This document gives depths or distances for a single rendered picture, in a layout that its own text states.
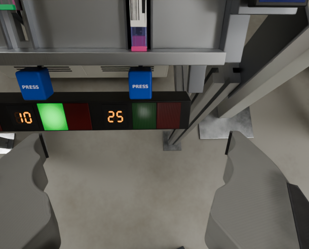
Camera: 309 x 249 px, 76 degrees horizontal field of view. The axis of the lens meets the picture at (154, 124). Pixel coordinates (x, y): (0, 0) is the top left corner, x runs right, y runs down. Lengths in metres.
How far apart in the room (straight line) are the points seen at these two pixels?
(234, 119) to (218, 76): 0.71
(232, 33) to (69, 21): 0.15
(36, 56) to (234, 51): 0.18
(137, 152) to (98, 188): 0.22
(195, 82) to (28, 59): 0.18
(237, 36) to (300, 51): 0.35
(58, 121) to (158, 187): 0.68
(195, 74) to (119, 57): 0.11
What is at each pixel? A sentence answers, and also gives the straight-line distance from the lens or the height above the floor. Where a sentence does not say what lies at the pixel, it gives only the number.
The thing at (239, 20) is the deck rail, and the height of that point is 0.75.
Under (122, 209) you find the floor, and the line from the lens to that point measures 0.91.
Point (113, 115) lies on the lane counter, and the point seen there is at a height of 0.66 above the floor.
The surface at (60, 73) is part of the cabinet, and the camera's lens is 0.96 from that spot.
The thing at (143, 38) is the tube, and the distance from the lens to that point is 0.20.
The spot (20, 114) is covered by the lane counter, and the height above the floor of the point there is 0.66.
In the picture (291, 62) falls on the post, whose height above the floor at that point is 0.49.
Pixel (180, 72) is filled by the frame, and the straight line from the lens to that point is 0.66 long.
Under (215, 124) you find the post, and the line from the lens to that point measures 0.96.
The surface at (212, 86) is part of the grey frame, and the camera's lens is 0.31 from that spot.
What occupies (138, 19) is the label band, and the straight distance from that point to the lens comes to 0.20.
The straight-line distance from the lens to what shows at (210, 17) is 0.22.
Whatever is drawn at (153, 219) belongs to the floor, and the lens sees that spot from 0.91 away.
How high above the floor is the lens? 0.89
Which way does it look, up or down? 76 degrees down
